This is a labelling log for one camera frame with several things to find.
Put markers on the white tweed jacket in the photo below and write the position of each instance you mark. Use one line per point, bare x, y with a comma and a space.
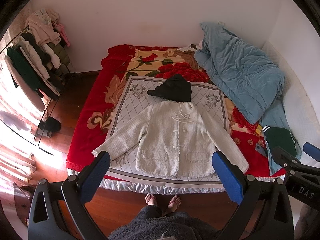
173, 138

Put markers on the black folded garment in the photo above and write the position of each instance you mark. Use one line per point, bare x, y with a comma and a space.
175, 88

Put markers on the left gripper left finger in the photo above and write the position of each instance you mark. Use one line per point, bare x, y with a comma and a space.
45, 217

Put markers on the red floral blanket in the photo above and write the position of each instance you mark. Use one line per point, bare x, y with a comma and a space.
126, 60

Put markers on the green striped garment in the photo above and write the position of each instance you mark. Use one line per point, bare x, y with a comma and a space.
279, 137

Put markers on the clothes rack with clothes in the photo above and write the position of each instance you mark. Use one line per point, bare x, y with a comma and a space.
35, 72

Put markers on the black item on floor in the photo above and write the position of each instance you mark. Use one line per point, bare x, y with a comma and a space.
51, 125

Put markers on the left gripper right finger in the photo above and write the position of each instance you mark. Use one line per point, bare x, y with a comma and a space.
275, 220

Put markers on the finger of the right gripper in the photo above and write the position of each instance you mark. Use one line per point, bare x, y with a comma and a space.
312, 151
286, 160

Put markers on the blue quilt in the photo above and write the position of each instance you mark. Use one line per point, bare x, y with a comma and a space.
249, 78

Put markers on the person's left foot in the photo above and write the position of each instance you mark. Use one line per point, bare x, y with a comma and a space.
150, 199

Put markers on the white mattress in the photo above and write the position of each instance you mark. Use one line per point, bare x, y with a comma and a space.
297, 99

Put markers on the dark fuzzy robe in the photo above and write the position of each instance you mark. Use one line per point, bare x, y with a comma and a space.
150, 224

